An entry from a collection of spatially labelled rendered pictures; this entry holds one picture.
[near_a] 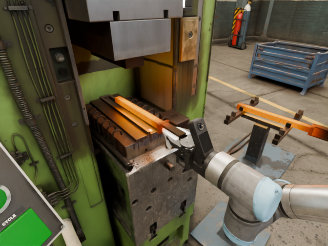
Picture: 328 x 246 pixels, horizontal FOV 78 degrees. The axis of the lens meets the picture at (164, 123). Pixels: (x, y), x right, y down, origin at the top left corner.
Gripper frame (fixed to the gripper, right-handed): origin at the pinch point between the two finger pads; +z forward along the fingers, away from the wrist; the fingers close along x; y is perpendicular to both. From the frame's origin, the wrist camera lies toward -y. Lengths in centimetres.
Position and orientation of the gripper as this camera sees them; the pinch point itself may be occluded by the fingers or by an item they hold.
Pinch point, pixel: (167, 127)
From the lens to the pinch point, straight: 67.5
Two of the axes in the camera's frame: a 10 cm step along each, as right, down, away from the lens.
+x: 7.7, -3.2, 5.5
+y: -0.1, 8.6, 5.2
